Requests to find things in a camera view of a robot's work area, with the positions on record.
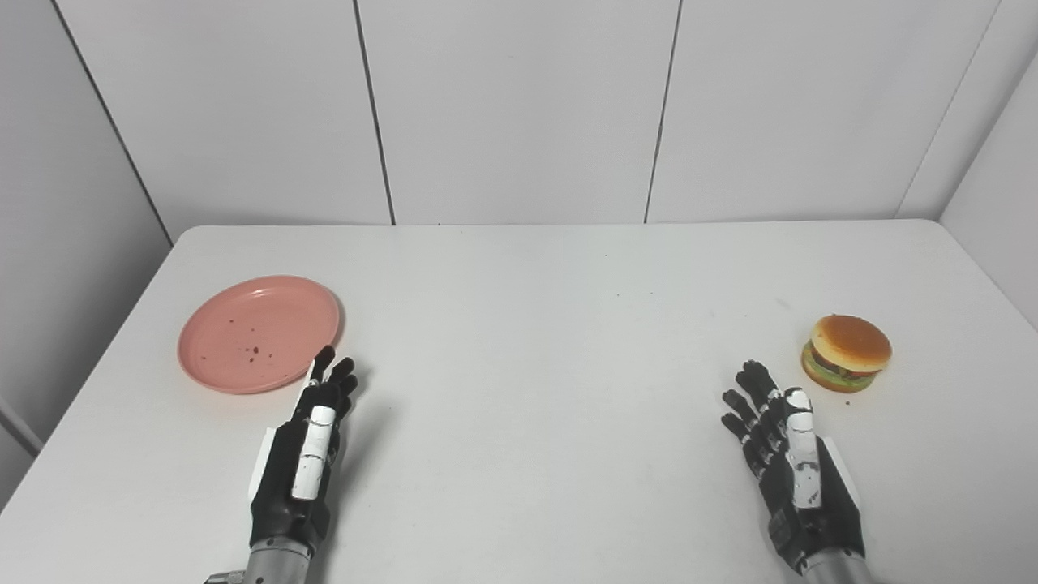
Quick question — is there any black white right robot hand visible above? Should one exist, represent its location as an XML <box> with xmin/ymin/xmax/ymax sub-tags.
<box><xmin>721</xmin><ymin>360</ymin><xmax>865</xmax><ymax>571</ymax></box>

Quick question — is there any toy hamburger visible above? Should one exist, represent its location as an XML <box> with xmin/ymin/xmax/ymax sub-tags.
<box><xmin>801</xmin><ymin>315</ymin><xmax>893</xmax><ymax>394</ymax></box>

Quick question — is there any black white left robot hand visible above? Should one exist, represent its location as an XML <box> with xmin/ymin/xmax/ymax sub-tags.
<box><xmin>247</xmin><ymin>346</ymin><xmax>359</xmax><ymax>551</ymax></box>

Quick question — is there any pink round plate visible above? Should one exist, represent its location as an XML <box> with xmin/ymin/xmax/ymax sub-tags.
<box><xmin>177</xmin><ymin>276</ymin><xmax>342</xmax><ymax>396</ymax></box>

